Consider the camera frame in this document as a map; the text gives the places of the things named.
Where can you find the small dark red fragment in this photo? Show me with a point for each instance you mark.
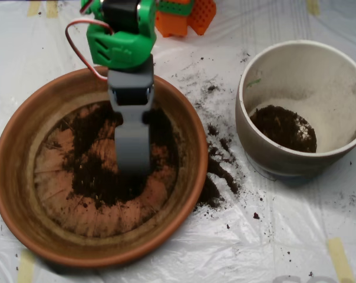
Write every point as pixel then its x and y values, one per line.
pixel 256 215

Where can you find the spilled dark soil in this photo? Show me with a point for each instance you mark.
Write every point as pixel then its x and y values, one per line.
pixel 210 191

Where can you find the grey gripper black servo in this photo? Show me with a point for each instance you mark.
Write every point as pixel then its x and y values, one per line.
pixel 130 79

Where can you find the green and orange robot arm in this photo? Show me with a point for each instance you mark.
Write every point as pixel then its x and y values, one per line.
pixel 122 50

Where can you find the dark soil heap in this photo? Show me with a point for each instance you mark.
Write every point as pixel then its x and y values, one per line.
pixel 278 129

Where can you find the dark soil pile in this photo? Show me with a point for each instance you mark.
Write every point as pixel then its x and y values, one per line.
pixel 92 182

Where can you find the white plant pot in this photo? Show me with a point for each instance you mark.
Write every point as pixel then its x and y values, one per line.
pixel 299 76

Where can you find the beige masking tape strip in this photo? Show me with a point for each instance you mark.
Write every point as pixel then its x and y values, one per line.
pixel 313 7
pixel 340 259
pixel 26 268
pixel 52 10
pixel 33 9

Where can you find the terracotta plant saucer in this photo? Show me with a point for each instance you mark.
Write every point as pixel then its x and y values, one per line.
pixel 19 177

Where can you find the clear plastic sheet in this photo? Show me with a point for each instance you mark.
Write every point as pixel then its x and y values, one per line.
pixel 284 236

